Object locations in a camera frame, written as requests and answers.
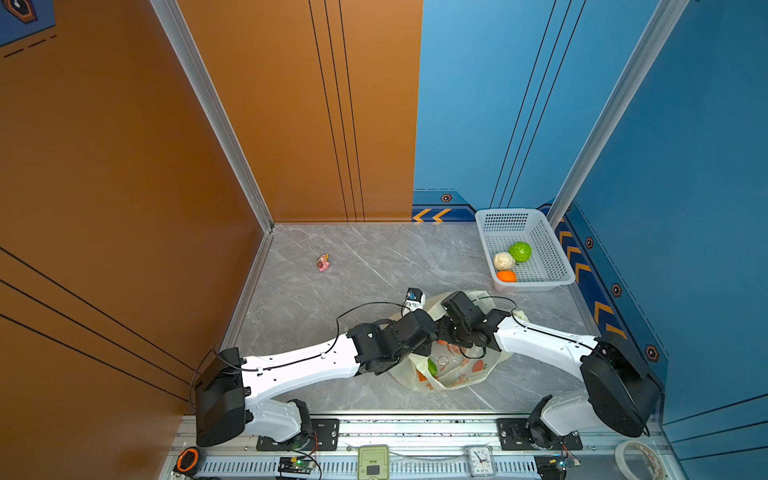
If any yellow green pear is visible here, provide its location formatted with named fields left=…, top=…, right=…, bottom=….
left=427, top=358, right=438, bottom=378

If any yellow translucent plastic bag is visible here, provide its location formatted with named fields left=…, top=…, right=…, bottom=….
left=386, top=290, right=530, bottom=393

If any orange tangerine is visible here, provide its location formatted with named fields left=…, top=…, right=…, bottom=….
left=496, top=270, right=517, bottom=283

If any cream bumpy fruit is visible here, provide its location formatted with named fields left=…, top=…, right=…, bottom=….
left=493, top=251, right=516, bottom=271

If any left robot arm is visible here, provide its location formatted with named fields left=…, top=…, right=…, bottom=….
left=194, top=309, right=438, bottom=448

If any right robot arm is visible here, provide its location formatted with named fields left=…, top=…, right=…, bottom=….
left=438, top=291, right=664, bottom=449

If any white plastic basket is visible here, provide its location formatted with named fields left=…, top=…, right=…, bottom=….
left=475, top=208, right=576, bottom=293

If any small pink toy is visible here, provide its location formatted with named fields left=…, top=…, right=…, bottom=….
left=317, top=254, right=330, bottom=272

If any green square device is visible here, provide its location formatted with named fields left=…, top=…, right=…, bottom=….
left=357, top=445, right=390, bottom=480

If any small white clock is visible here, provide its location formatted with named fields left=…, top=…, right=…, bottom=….
left=466, top=446, right=496, bottom=478

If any circuit board right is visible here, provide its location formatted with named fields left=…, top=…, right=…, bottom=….
left=534, top=456, right=582, bottom=480

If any green circuit board left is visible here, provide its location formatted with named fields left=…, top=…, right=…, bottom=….
left=275, top=456, right=319, bottom=479

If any white tape roll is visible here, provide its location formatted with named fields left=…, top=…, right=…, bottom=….
left=614, top=440, right=667, bottom=480

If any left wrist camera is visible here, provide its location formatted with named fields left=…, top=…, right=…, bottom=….
left=403, top=287, right=426, bottom=312

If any aluminium front rail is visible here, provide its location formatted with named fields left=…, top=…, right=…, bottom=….
left=159, top=411, right=686, bottom=479

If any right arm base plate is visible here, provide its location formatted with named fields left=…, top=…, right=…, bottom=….
left=496, top=417, right=583, bottom=452

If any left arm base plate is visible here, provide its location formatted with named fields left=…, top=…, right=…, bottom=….
left=256, top=418, right=340, bottom=452

